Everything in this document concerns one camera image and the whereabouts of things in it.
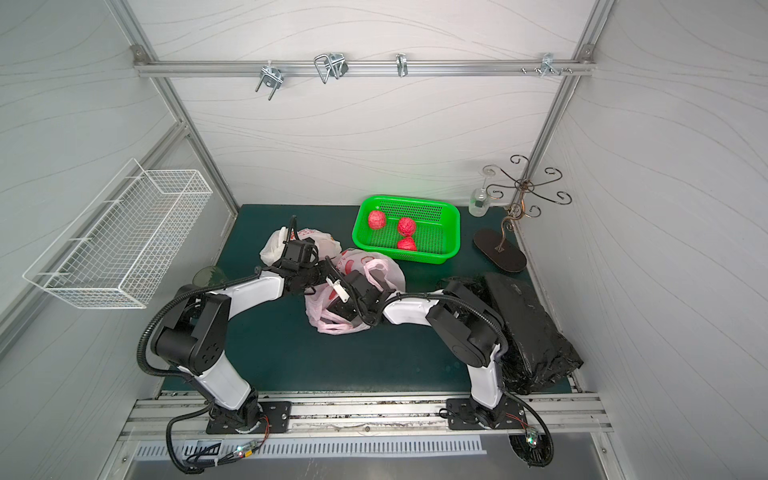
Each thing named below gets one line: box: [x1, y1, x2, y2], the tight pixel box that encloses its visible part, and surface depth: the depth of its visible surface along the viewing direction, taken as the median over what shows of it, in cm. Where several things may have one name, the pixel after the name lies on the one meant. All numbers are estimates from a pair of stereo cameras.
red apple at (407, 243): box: [397, 236, 417, 251], surface depth 104 cm
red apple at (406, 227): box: [398, 217, 416, 237], surface depth 110 cm
